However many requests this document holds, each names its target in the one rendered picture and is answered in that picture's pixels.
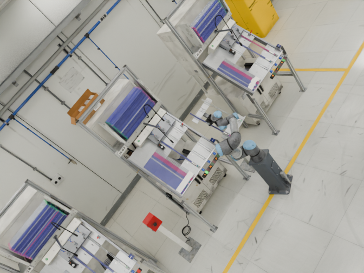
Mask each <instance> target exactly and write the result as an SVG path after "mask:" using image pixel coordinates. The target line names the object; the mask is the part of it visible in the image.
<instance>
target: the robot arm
mask: <svg viewBox="0 0 364 273"><path fill-rule="evenodd" d="M238 119H239V116H238V114H237V113H236V112H235V113H233V114H231V115H229V116H227V117H225V118H224V119H223V118H222V113H221V111H219V110H217V111H215V112H214V113H213V114H212V115H211V114H210V115H209V116H208V118H207V119H206V120H205V121H206V124H208V126H211V125H212V124H213V123H215V124H216V126H217V127H219V128H220V130H224V129H226V128H227V125H229V124H230V130H231V135H230V137H229V138H227V139H225V140H223V141H221V142H220V143H218V144H216V145H215V147H216V150H217V152H218V154H219V155H220V156H223V155H231V157H232V159H233V160H234V161H239V160H240V159H242V158H244V157H247V156H249V155H250V157H251V160H252V161H253V162H254V163H259V162H261V161H262V160H263V159H264V158H265V153H264V151H263V150H261V149H259V147H258V146H257V145H256V143H255V142H254V141H252V140H247V141H245V142H244V143H243V145H242V146H241V147H238V146H239V144H240V143H241V138H242V137H241V134H240V132H239V128H238V123H237V120H238Z"/></svg>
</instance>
